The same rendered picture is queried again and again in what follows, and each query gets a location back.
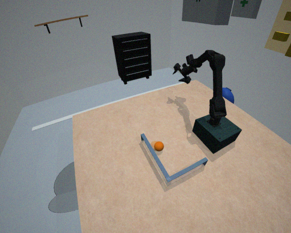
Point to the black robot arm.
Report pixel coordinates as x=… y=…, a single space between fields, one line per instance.
x=217 y=63

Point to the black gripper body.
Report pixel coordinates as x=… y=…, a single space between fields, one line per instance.
x=184 y=72

